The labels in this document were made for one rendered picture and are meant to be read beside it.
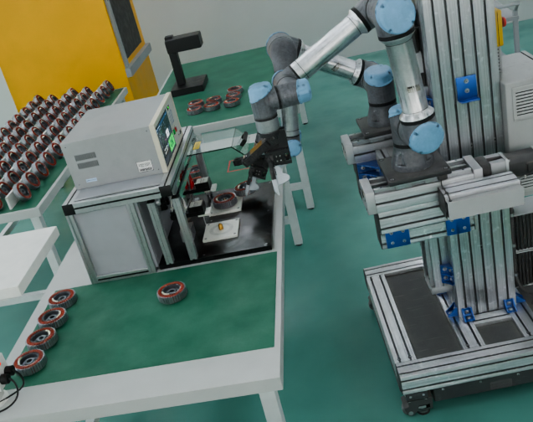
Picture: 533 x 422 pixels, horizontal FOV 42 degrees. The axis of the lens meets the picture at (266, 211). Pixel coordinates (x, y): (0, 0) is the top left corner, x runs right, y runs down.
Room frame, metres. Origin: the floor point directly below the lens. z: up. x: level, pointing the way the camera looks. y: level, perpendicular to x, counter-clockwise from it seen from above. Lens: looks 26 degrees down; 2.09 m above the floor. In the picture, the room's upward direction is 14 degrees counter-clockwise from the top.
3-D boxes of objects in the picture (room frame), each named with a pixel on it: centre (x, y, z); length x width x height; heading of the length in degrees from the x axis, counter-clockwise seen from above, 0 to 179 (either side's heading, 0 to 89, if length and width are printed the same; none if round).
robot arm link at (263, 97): (2.12, -0.07, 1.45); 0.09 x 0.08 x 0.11; 94
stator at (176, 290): (2.26, 0.42, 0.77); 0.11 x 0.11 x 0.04
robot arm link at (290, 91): (2.14, -0.17, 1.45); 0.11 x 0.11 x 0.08; 4
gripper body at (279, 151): (2.12, -0.08, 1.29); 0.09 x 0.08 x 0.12; 87
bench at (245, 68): (5.16, 0.07, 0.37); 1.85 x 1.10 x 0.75; 172
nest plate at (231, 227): (2.66, 0.20, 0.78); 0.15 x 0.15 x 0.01; 82
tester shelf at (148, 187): (2.83, 0.51, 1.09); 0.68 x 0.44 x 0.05; 172
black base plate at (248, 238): (2.79, 0.20, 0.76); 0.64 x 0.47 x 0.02; 172
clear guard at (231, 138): (2.99, 0.17, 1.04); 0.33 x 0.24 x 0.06; 82
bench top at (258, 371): (2.82, 0.43, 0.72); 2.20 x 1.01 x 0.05; 172
